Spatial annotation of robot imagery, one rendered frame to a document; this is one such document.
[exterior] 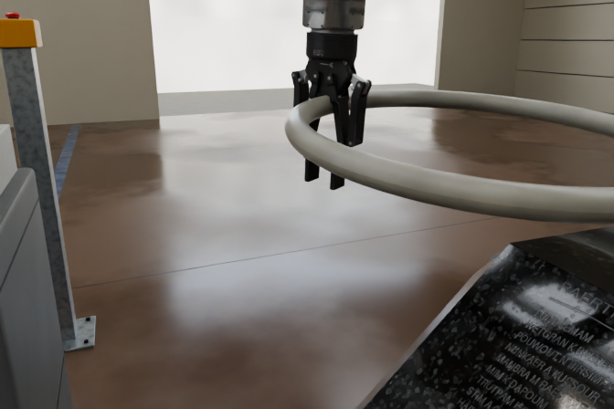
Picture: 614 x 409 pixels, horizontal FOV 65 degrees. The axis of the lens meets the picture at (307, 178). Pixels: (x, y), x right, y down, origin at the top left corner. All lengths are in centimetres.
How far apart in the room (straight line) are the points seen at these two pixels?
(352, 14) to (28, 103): 121
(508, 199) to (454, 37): 805
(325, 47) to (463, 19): 786
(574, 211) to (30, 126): 154
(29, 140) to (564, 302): 153
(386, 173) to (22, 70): 140
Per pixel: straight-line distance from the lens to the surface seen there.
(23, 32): 167
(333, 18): 69
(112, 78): 666
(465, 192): 41
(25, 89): 170
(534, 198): 42
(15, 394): 75
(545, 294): 50
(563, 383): 47
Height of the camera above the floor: 103
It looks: 16 degrees down
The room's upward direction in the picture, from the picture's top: straight up
